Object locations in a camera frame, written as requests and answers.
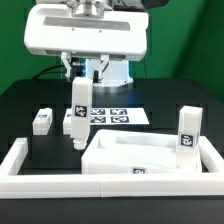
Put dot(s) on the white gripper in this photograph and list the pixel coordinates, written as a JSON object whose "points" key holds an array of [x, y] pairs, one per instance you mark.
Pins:
{"points": [[52, 30]]}

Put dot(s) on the white U-shaped fence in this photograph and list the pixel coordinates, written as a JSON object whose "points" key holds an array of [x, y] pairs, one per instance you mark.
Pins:
{"points": [[15, 185]]}

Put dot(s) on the white desk top tray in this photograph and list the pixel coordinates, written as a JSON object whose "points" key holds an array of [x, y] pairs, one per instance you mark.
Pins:
{"points": [[126, 152]]}

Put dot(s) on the tag marker plate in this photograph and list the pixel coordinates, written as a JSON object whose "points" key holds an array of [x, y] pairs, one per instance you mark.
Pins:
{"points": [[118, 116]]}

